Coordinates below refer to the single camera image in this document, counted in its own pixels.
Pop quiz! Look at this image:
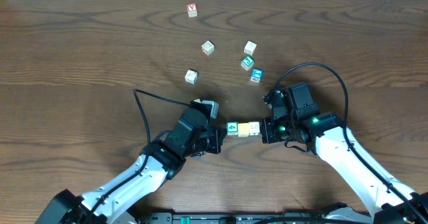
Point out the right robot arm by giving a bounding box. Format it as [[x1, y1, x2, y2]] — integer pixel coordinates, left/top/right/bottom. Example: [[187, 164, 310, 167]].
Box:
[[260, 87, 427, 223]]

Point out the wooden block patterned top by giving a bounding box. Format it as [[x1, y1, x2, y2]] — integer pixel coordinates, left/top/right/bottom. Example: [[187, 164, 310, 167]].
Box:
[[185, 70, 199, 84]]

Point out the wooden block red side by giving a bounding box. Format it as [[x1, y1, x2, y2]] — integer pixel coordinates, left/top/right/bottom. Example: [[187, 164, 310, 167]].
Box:
[[201, 40, 215, 55]]

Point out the red V letter block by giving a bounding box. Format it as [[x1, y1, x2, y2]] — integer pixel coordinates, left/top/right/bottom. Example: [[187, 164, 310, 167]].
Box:
[[187, 3, 198, 17]]

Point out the wooden block teal side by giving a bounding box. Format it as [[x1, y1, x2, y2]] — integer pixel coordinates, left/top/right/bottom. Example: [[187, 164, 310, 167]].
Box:
[[249, 122, 260, 136]]

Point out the blue letter block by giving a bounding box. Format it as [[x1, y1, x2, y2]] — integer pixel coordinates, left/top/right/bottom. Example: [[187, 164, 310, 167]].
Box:
[[250, 68, 263, 83]]

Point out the right black cable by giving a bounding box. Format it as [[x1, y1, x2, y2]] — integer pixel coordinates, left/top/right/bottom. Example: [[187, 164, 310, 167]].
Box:
[[267, 62, 428, 221]]

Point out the green number 4 block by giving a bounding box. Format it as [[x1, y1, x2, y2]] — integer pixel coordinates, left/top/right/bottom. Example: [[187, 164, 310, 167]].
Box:
[[227, 122, 239, 136]]

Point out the green J letter block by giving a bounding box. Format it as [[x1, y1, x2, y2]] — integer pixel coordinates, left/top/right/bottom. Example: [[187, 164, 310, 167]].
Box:
[[241, 55, 255, 71]]

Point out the black cable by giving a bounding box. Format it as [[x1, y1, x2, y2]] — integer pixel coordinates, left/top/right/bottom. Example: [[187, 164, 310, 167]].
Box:
[[85, 88, 191, 224], [267, 62, 428, 221]]

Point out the left black cable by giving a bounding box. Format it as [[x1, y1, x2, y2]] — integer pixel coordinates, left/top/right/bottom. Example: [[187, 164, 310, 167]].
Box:
[[85, 88, 191, 224]]

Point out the yellow wooden block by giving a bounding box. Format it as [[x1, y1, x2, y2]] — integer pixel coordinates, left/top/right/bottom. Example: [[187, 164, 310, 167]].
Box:
[[237, 122, 249, 137]]

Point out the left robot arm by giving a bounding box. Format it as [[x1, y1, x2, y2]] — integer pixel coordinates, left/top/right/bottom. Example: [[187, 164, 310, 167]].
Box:
[[35, 154, 169, 224]]

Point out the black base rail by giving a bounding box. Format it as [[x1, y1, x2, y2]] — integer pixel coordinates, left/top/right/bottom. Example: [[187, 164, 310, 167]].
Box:
[[138, 211, 336, 224]]

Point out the plain wooden block upper right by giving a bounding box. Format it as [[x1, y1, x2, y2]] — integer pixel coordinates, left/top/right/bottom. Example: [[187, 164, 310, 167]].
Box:
[[244, 41, 257, 55]]

